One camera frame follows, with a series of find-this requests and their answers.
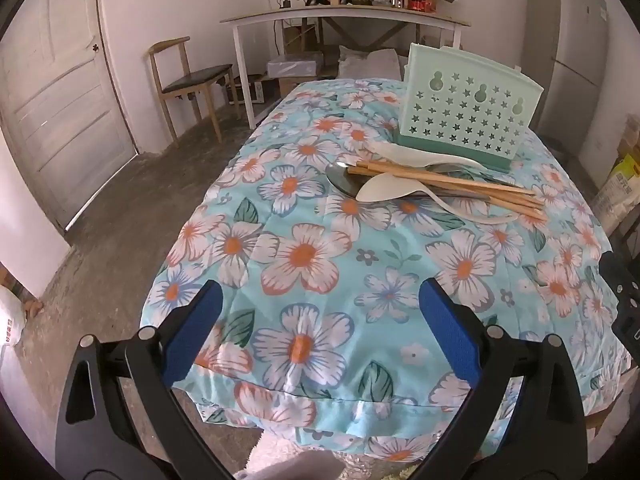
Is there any mint green utensil holder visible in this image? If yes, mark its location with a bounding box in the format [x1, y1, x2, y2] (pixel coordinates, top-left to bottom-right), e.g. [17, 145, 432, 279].
[391, 42, 545, 173]

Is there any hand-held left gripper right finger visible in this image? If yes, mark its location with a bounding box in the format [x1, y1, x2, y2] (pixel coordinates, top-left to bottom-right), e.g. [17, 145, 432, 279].
[419, 277, 588, 480]

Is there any grey cabinet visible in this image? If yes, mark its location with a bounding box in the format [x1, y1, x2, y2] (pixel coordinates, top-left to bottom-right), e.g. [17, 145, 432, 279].
[525, 0, 610, 136]

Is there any yellow printed rice bag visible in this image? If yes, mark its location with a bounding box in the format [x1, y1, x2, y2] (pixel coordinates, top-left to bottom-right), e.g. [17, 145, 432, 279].
[590, 154, 640, 233]

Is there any cardboard box with white label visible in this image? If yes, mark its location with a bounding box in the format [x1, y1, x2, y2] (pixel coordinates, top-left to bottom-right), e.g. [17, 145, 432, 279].
[226, 74, 281, 107]

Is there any wooden chair with dark seat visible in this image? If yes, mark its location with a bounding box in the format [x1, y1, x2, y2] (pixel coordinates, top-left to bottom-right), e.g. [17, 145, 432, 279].
[148, 36, 236, 147]

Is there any metal spoon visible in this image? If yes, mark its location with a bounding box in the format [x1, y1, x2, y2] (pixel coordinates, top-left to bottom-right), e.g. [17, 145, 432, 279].
[325, 160, 493, 202]

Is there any open cardboard box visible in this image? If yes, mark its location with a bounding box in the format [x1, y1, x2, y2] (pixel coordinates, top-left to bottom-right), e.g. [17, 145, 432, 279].
[617, 115, 640, 161]

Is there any floral light blue blanket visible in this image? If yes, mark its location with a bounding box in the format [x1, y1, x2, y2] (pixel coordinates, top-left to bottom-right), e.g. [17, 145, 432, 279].
[140, 77, 633, 463]

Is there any white panel door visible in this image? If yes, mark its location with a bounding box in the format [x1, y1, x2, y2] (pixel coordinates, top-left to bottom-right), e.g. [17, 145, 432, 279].
[0, 0, 138, 231]

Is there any white rice spoon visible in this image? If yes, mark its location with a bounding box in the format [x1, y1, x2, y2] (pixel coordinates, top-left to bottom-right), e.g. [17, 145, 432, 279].
[367, 141, 488, 172]
[356, 177, 521, 226]

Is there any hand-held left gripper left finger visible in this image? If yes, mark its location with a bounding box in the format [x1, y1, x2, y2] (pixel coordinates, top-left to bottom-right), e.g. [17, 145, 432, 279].
[55, 280, 236, 480]

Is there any white table with wooden top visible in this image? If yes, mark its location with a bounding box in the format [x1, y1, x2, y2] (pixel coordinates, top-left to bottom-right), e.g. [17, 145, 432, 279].
[220, 2, 472, 131]

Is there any plastic wrapped white box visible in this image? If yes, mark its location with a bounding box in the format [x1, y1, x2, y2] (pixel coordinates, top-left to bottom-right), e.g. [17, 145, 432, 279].
[266, 52, 326, 81]

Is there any grey cloth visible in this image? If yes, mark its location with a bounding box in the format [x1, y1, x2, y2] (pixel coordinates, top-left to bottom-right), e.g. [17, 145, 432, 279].
[235, 437, 346, 480]

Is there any white printed sack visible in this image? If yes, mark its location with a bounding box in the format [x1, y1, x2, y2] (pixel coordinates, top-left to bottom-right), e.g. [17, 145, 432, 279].
[0, 284, 31, 363]

